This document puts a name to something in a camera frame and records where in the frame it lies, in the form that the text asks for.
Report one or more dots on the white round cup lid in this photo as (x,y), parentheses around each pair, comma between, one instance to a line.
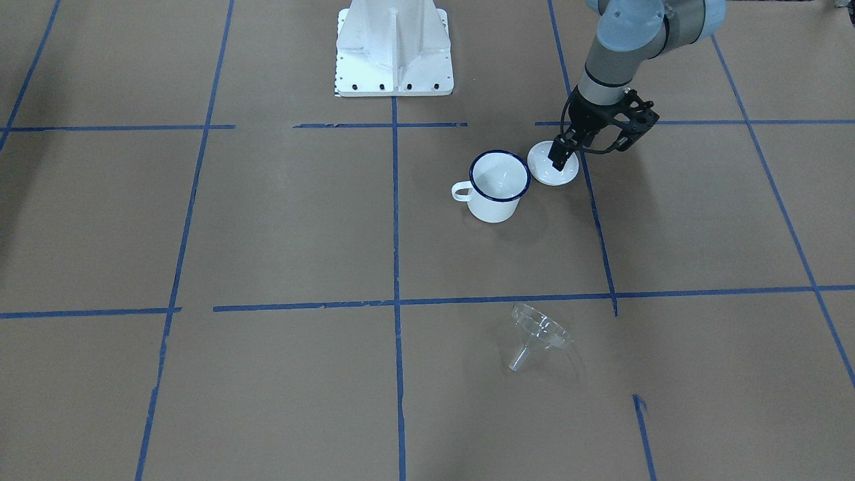
(541,167)

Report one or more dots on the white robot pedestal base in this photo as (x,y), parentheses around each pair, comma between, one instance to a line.
(393,48)

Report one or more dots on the clear plastic funnel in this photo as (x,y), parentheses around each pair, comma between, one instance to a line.
(538,333)

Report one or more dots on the white enamel mug blue rim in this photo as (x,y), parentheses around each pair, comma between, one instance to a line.
(497,180)

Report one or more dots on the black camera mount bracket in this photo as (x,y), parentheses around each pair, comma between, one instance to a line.
(633,116)

